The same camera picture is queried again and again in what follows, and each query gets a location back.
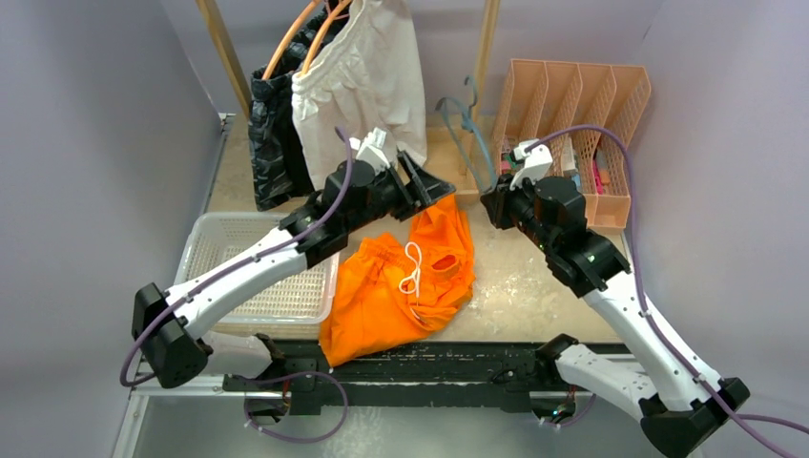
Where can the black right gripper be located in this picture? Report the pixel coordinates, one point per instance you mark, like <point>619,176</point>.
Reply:
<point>501,198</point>

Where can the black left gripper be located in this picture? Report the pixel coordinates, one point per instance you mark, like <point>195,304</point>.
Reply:
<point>420,193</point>

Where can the orange shorts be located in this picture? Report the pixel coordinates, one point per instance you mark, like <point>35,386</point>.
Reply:
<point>390,293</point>

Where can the grey-blue plastic hanger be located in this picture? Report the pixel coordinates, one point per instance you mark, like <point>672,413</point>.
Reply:
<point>485,175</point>

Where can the pink plastic file organizer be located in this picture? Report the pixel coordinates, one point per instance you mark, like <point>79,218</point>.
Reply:
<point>540,98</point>

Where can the white plastic basket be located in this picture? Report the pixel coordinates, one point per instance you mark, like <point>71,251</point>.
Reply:
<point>304,299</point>

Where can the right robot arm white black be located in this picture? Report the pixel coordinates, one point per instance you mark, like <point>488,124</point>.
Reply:
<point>677,398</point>

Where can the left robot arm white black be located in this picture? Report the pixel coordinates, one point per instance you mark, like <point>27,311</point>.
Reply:
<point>168,325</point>

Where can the dark camouflage shorts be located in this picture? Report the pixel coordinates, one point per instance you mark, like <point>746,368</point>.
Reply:
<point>278,167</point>

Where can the white shorts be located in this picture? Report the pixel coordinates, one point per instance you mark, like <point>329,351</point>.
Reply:
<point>368,77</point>

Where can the orange hanger left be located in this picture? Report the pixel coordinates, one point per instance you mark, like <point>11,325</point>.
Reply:
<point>311,7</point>

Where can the orange hanger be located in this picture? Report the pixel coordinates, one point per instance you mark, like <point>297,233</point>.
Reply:
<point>333,14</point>
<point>311,7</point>

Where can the orange hanger right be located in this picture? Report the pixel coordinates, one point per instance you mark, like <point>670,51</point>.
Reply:
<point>333,14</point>

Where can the wooden clothes rack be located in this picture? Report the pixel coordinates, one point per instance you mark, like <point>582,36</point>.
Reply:
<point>221,39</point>

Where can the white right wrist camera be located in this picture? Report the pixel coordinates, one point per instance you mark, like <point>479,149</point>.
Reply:
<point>535,159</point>

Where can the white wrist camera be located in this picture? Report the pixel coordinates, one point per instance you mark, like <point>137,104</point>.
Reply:
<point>370,150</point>
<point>535,159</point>

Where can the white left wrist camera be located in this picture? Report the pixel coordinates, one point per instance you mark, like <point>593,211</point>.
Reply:
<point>370,150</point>

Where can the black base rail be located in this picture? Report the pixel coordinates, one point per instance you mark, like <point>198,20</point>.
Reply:
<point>511,377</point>

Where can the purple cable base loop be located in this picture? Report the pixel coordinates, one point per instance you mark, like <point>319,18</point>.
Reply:
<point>285,407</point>

